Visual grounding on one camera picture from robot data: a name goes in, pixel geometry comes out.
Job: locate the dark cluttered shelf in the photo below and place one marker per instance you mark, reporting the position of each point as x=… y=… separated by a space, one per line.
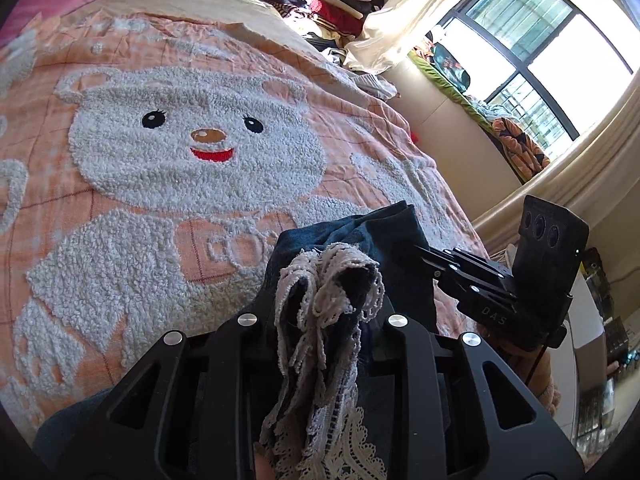
x=602 y=340

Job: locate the person's dark clothing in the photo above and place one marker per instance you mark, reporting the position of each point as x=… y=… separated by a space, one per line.
x=75 y=425

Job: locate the black framed window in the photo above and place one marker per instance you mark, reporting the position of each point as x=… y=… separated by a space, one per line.
x=530 y=40

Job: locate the white striped garment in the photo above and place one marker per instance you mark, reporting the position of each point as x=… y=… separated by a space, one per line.
x=375 y=87

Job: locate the person's right forearm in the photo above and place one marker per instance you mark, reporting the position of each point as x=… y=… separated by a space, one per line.
x=545 y=392

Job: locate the person's right hand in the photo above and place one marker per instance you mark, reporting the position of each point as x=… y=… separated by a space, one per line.
x=512 y=357

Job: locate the dark green printed bag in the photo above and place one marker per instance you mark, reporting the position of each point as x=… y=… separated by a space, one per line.
x=452 y=67

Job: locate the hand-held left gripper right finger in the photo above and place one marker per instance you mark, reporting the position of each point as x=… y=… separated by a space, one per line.
x=395 y=332

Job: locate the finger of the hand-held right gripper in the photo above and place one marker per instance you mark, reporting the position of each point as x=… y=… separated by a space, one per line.
x=465 y=259
x=475 y=287

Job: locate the peach bear blanket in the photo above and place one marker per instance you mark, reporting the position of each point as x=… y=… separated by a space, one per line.
x=150 y=160

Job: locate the blue denim pants lace trim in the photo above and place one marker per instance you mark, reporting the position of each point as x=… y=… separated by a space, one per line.
x=320 y=310

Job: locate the green windowsill mat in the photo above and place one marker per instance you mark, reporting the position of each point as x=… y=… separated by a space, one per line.
x=465 y=97

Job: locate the orange and dark cloth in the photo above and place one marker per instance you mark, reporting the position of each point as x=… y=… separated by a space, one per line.
x=520 y=150

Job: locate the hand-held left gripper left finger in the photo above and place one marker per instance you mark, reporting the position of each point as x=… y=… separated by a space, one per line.
x=252 y=332

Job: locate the cream curtain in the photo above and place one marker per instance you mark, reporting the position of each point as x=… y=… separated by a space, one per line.
x=400 y=25
x=575 y=180

